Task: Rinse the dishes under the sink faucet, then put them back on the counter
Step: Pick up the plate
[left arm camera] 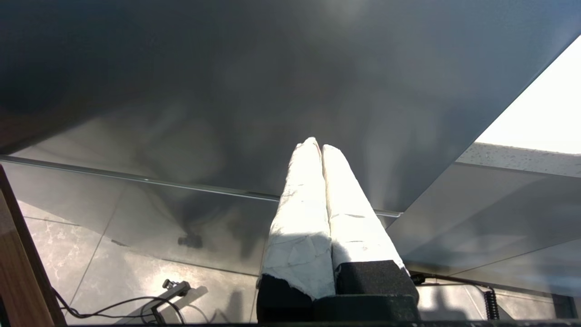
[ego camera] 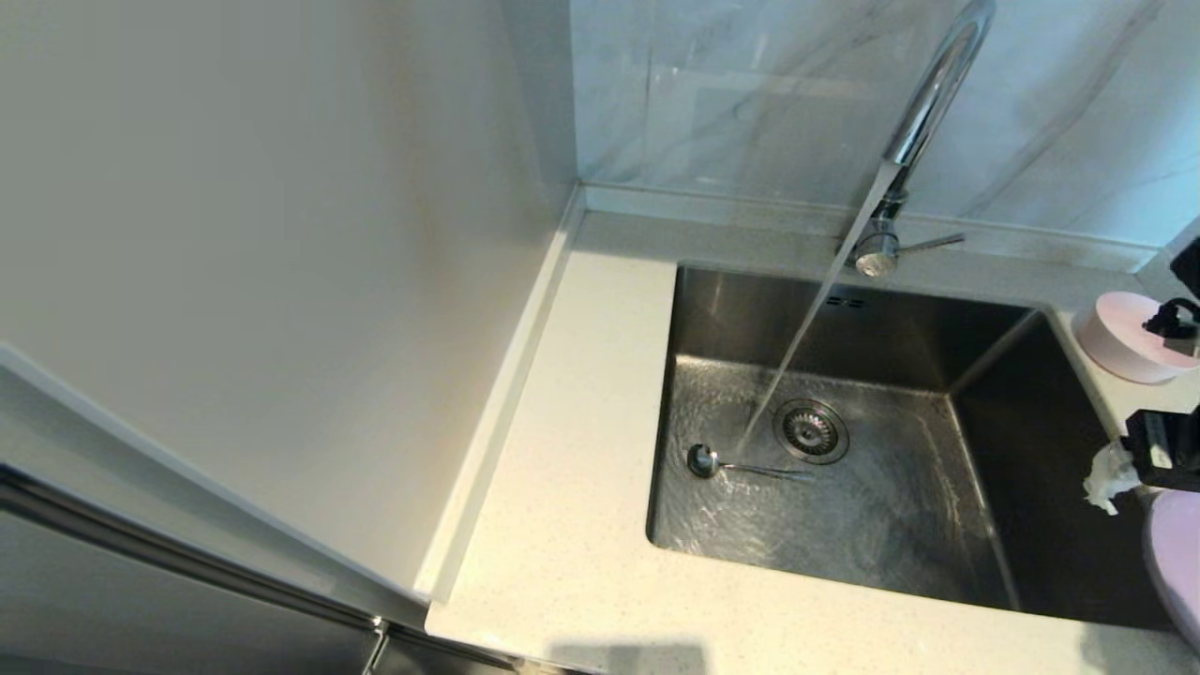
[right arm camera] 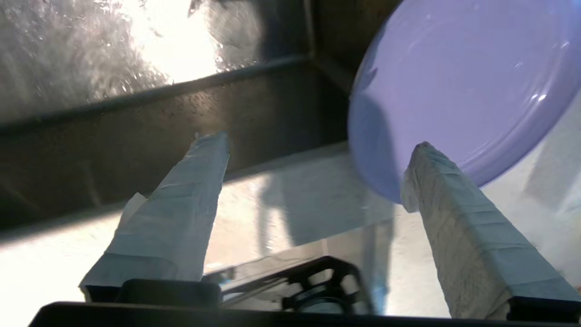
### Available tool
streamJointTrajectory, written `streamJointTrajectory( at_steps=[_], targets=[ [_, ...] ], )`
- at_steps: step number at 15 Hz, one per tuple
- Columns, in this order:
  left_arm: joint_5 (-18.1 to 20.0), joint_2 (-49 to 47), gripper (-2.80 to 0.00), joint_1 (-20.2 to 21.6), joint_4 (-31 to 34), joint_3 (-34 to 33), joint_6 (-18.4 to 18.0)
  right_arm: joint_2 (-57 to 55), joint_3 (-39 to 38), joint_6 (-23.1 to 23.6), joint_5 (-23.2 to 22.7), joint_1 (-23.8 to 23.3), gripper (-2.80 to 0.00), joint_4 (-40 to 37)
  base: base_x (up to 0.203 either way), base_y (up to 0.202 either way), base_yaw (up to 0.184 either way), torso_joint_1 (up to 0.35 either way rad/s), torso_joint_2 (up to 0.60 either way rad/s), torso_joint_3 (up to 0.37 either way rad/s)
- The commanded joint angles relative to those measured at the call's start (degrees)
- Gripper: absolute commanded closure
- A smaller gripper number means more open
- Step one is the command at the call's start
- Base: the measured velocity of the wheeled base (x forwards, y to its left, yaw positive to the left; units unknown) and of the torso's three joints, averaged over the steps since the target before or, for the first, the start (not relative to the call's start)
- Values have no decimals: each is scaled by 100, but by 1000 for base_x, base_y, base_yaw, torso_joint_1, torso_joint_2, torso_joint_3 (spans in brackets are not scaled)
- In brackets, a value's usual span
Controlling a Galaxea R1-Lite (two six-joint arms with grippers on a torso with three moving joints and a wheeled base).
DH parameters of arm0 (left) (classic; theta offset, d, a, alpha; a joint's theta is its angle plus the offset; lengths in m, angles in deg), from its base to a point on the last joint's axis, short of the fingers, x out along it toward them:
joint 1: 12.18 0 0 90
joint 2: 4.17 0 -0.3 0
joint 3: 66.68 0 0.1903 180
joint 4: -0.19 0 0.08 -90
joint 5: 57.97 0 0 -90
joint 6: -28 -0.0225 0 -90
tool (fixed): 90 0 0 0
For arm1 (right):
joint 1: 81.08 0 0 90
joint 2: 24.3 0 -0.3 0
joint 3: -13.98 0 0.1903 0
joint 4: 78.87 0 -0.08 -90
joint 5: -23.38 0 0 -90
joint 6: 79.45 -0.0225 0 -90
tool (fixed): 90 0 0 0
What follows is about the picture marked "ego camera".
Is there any chrome appliance handle rail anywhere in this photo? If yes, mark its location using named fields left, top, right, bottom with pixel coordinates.
left=0, top=472, right=390, bottom=637

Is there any metal spoon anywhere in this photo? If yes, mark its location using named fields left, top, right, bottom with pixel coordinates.
left=686, top=443, right=815, bottom=484

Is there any stainless steel sink basin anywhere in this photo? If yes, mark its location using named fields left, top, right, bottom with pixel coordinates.
left=645, top=262, right=1173, bottom=631

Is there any chrome gooseneck faucet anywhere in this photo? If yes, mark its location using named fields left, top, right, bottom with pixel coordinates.
left=848, top=0, right=999, bottom=278

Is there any pink plastic bowl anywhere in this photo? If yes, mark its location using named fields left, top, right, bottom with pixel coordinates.
left=1072, top=291, right=1200, bottom=385

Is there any round metal drain strainer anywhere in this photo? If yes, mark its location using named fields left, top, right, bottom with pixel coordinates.
left=773, top=399, right=850, bottom=466

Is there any lilac plastic plate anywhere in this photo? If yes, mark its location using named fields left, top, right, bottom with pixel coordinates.
left=1144, top=489, right=1200, bottom=653

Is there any grey appliance door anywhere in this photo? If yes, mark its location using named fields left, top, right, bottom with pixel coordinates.
left=0, top=356, right=526, bottom=675

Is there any white cabinet side panel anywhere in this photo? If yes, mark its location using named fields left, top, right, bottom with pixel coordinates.
left=0, top=0, right=578, bottom=629

